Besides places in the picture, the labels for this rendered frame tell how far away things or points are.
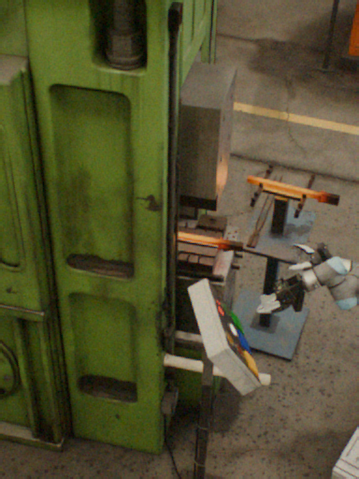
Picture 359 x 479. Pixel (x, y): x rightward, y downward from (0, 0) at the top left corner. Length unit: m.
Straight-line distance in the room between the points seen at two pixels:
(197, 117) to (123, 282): 0.69
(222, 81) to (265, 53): 3.95
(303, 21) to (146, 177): 4.90
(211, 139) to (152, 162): 0.30
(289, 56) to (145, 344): 4.05
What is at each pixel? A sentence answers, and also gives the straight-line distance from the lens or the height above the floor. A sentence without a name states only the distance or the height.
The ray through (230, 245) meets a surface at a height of 1.01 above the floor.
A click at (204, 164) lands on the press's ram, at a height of 1.53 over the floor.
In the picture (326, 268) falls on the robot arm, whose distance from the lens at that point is 2.92.
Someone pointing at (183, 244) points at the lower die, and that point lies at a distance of 3.34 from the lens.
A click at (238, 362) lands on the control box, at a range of 2.75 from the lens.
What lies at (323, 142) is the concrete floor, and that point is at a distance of 5.80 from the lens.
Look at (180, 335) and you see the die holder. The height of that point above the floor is 0.53.
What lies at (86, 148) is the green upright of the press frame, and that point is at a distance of 2.73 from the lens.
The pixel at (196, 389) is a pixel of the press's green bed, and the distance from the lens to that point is 3.86.
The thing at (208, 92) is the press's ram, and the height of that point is 1.76.
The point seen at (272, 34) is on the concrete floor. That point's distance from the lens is 7.16.
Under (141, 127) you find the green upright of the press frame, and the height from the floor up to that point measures 1.82.
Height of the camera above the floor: 3.23
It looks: 42 degrees down
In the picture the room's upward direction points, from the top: 1 degrees clockwise
